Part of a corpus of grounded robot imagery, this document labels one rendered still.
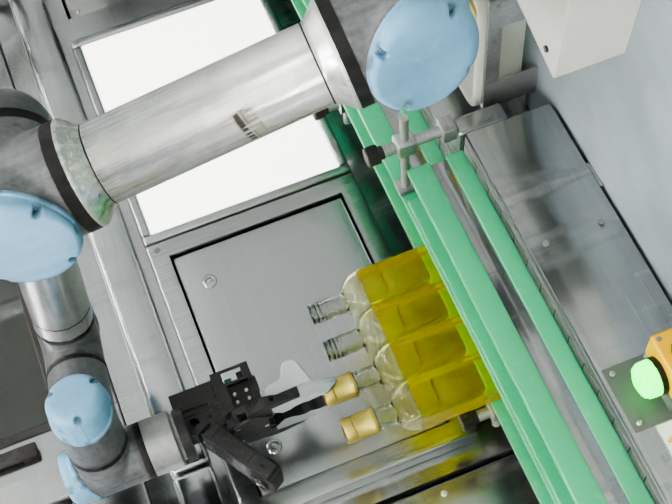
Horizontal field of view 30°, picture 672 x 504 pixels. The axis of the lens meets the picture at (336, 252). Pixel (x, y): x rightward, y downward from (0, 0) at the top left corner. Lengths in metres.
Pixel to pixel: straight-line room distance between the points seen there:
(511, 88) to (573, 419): 0.47
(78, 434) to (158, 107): 0.48
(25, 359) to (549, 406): 0.83
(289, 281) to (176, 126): 0.71
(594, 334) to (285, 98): 0.52
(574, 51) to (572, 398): 0.41
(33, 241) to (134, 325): 0.67
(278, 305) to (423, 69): 0.74
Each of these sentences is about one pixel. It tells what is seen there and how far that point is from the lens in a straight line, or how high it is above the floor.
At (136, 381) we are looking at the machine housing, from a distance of 1.86.
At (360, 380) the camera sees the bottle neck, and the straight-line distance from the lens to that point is 1.63.
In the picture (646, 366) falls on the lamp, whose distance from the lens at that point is 1.45.
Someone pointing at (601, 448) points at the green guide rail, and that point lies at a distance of 1.48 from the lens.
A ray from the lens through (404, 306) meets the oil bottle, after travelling 1.66.
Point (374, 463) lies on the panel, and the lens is 1.73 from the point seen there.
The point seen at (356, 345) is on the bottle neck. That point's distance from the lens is 1.66.
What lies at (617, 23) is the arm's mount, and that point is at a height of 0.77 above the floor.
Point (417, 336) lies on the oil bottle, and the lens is 1.64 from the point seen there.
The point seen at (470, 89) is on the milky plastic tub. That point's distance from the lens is 1.73.
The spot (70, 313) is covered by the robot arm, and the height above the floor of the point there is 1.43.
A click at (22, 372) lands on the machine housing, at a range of 1.93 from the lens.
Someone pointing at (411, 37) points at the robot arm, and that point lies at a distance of 1.15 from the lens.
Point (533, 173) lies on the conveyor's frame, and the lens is 1.62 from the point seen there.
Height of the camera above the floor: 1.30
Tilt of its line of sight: 7 degrees down
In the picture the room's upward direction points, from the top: 110 degrees counter-clockwise
